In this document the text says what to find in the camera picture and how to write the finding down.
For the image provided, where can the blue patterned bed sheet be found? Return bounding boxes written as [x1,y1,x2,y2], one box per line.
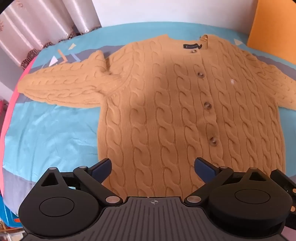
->
[0,22,296,204]

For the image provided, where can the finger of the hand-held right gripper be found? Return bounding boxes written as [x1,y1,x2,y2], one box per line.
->
[270,169,296,195]

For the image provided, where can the white pleated curtain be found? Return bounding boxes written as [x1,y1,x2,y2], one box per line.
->
[0,0,102,70]

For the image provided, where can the tan cable-knit cardigan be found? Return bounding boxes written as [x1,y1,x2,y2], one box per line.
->
[18,34,296,197]

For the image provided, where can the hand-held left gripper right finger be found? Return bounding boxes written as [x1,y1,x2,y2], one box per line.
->
[184,158,273,207]

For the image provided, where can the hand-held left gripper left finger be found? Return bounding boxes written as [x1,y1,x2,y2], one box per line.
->
[35,158,124,207]

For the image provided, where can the orange board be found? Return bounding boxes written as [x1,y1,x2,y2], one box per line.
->
[246,0,296,50]

